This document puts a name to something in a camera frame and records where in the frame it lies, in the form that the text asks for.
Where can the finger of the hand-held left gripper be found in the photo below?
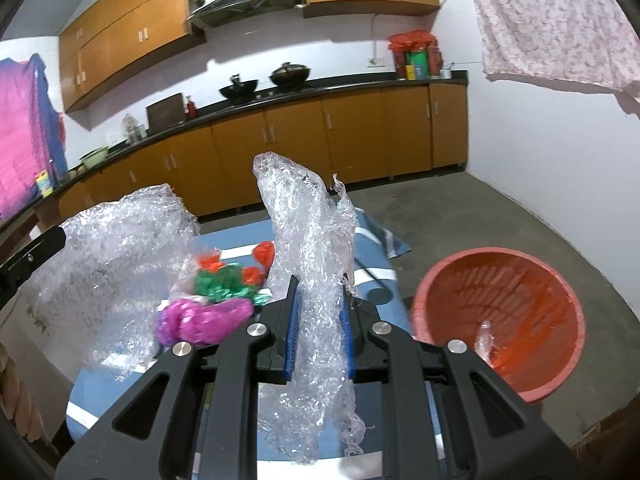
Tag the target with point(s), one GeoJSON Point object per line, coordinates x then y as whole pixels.
{"type": "Point", "coordinates": [30, 260]}

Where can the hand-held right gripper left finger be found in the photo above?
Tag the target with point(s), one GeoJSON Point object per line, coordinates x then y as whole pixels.
{"type": "Point", "coordinates": [292, 330]}

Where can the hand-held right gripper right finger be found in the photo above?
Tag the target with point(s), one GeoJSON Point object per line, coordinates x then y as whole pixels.
{"type": "Point", "coordinates": [348, 340]}

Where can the tall clear bubble wrap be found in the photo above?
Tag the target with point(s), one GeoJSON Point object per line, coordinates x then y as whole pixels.
{"type": "Point", "coordinates": [310, 260]}

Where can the orange plastic bag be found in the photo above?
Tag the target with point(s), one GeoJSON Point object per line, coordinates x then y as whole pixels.
{"type": "Point", "coordinates": [264, 257]}

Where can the wide clear bubble wrap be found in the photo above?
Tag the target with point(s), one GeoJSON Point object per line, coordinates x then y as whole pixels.
{"type": "Point", "coordinates": [110, 260]}

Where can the green foil wrapper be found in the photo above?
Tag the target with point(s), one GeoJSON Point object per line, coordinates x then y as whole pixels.
{"type": "Point", "coordinates": [225, 285]}

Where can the magenta plastic bag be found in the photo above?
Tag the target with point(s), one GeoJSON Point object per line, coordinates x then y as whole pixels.
{"type": "Point", "coordinates": [200, 320]}

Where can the small orange plastic wrapper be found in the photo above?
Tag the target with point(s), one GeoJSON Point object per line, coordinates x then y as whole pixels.
{"type": "Point", "coordinates": [210, 260]}

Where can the small clear plastic scrap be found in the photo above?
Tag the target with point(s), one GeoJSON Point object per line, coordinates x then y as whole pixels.
{"type": "Point", "coordinates": [485, 342]}

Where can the red plastic basket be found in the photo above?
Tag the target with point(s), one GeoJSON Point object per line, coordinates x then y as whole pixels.
{"type": "Point", "coordinates": [525, 310]}

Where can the person's left hand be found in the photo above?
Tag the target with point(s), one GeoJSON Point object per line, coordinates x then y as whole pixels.
{"type": "Point", "coordinates": [20, 400]}

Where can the blue white striped cloth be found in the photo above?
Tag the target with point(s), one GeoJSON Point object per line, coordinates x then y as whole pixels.
{"type": "Point", "coordinates": [397, 305]}

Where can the yellow and blue packet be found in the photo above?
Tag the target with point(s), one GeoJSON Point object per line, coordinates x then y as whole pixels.
{"type": "Point", "coordinates": [44, 184]}

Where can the green basin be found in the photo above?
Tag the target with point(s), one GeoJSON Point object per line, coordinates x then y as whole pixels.
{"type": "Point", "coordinates": [95, 158]}

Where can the pink and blue blanket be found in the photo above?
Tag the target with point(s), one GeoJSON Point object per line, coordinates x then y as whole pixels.
{"type": "Point", "coordinates": [25, 135]}

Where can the glass jar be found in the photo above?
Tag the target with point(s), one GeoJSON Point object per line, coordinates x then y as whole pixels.
{"type": "Point", "coordinates": [133, 130]}

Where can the wooden lower cabinets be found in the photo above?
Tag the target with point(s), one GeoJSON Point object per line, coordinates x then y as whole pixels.
{"type": "Point", "coordinates": [300, 140]}

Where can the wooden cabinets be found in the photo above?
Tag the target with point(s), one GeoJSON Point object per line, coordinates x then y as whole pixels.
{"type": "Point", "coordinates": [300, 140]}
{"type": "Point", "coordinates": [125, 35]}

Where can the brown cutting board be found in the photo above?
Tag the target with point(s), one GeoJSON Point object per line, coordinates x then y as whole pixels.
{"type": "Point", "coordinates": [166, 112]}

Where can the red bottle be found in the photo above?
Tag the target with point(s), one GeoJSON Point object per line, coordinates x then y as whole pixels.
{"type": "Point", "coordinates": [190, 110]}

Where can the wooden upper cabinets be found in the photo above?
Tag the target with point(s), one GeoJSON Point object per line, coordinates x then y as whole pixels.
{"type": "Point", "coordinates": [125, 35]}

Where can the black wok with lid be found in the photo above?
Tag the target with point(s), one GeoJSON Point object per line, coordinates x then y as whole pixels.
{"type": "Point", "coordinates": [289, 77]}

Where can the black kitchen countertop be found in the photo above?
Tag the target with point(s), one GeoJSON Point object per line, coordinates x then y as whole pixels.
{"type": "Point", "coordinates": [350, 82]}

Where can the green box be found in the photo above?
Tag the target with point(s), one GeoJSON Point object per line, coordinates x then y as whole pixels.
{"type": "Point", "coordinates": [417, 67]}

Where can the white cup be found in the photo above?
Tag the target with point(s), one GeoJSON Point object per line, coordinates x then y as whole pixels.
{"type": "Point", "coordinates": [445, 73]}

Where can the red plastic bag on jars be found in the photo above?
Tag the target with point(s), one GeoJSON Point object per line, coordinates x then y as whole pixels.
{"type": "Point", "coordinates": [412, 40]}

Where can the pink floral hanging cloth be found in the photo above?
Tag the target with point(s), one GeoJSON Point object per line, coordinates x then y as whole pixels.
{"type": "Point", "coordinates": [550, 20]}

